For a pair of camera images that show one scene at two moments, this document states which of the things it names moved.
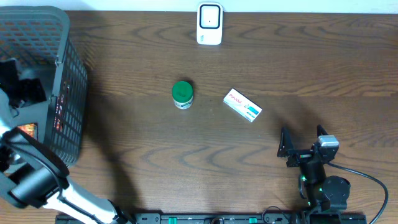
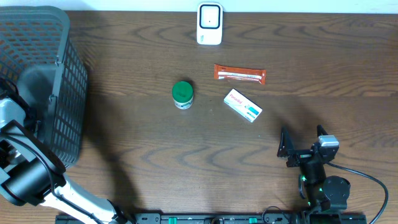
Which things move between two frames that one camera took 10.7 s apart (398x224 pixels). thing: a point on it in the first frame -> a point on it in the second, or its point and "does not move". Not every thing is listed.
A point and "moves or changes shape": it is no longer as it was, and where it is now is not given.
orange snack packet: (30, 129) moves or changes shape
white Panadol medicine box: (242, 104) does not move
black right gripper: (300, 155) does not move
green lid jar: (182, 93) does not move
